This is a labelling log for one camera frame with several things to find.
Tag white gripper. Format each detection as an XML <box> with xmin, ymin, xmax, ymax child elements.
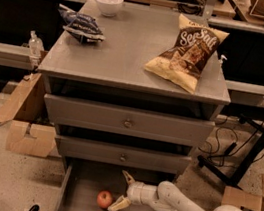
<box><xmin>107</xmin><ymin>170</ymin><xmax>158</xmax><ymax>211</ymax></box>

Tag red apple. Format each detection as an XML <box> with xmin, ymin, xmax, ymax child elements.
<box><xmin>96</xmin><ymin>190</ymin><xmax>113</xmax><ymax>209</ymax></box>

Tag grey middle drawer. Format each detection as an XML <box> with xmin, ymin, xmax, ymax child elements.
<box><xmin>55</xmin><ymin>135</ymin><xmax>192</xmax><ymax>175</ymax></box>

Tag grey open bottom drawer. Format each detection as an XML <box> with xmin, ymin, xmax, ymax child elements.
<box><xmin>52</xmin><ymin>154</ymin><xmax>190</xmax><ymax>211</ymax></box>

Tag grey drawer cabinet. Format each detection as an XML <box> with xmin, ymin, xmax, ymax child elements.
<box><xmin>21</xmin><ymin>0</ymin><xmax>245</xmax><ymax>195</ymax></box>

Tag grey top drawer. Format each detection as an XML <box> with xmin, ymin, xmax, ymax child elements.
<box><xmin>44</xmin><ymin>94</ymin><xmax>214</xmax><ymax>147</ymax></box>

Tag cardboard piece left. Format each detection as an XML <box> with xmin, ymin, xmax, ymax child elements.
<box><xmin>0</xmin><ymin>73</ymin><xmax>56</xmax><ymax>158</ymax></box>

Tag yellow sea salt chip bag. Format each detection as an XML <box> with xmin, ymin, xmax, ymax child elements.
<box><xmin>144</xmin><ymin>14</ymin><xmax>229</xmax><ymax>94</ymax></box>

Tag small white pump bottle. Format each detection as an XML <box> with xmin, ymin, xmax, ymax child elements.
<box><xmin>218</xmin><ymin>54</ymin><xmax>227</xmax><ymax>67</ymax></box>

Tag blue chip bag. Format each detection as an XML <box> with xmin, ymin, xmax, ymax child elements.
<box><xmin>58</xmin><ymin>4</ymin><xmax>105</xmax><ymax>43</ymax></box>

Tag clear plastic bottle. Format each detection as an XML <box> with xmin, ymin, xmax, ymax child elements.
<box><xmin>28</xmin><ymin>30</ymin><xmax>44</xmax><ymax>58</ymax></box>

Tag white bowl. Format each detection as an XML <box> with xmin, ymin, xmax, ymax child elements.
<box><xmin>95</xmin><ymin>0</ymin><xmax>124</xmax><ymax>17</ymax></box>

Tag black floor cables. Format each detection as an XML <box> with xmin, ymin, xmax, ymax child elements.
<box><xmin>195</xmin><ymin>111</ymin><xmax>264</xmax><ymax>175</ymax></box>

